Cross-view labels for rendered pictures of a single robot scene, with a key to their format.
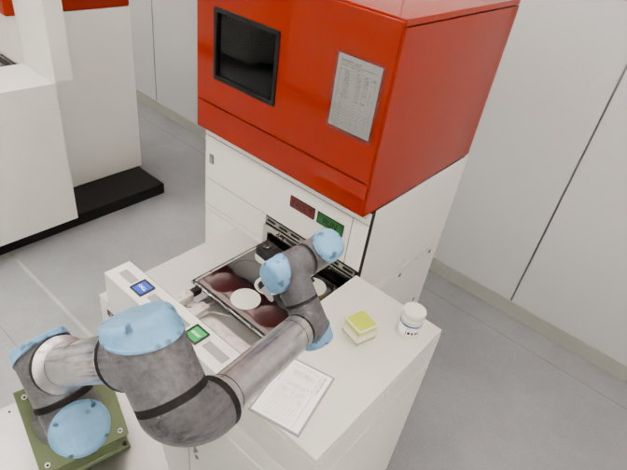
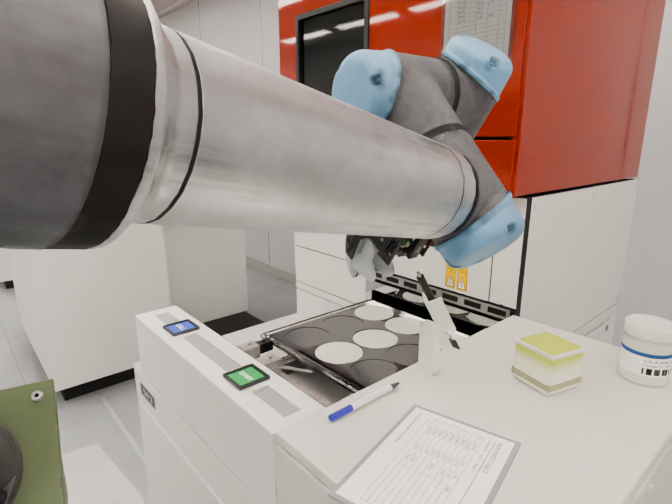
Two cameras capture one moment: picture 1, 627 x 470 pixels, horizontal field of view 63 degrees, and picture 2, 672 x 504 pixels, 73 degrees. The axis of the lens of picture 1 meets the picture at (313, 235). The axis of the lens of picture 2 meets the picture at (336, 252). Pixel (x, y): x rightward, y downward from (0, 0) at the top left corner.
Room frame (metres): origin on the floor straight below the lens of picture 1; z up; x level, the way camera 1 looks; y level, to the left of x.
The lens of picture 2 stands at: (0.37, -0.01, 1.34)
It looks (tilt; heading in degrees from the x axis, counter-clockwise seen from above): 14 degrees down; 14
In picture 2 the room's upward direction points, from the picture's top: straight up
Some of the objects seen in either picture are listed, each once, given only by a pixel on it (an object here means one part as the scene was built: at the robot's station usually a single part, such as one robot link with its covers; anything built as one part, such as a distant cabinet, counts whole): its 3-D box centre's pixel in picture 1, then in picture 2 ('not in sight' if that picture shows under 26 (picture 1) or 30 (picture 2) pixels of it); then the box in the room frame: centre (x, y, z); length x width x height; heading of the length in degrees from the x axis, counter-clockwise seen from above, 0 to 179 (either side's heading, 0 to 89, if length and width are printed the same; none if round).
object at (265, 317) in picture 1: (268, 284); (374, 338); (1.32, 0.13, 0.90); 0.34 x 0.34 x 0.01; 55
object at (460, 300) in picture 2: (308, 244); (429, 290); (1.50, 0.01, 0.96); 0.44 x 0.01 x 0.02; 55
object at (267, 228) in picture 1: (304, 258); (427, 314); (1.50, 0.02, 0.89); 0.44 x 0.02 x 0.10; 55
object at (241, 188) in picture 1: (276, 209); (382, 254); (1.61, 0.15, 1.02); 0.82 x 0.03 x 0.40; 55
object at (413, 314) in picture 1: (411, 320); (646, 349); (1.14, -0.34, 1.01); 0.07 x 0.07 x 0.10
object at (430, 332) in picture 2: not in sight; (436, 330); (1.09, -0.01, 1.03); 0.06 x 0.04 x 0.13; 145
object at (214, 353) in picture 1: (170, 327); (213, 385); (1.06, 0.39, 0.89); 0.55 x 0.09 x 0.14; 55
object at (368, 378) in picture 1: (336, 366); (513, 442); (1.02, -0.13, 0.89); 0.62 x 0.35 x 0.14; 145
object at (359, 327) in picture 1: (359, 328); (547, 362); (1.08, -0.18, 1.00); 0.07 x 0.07 x 0.07; 39
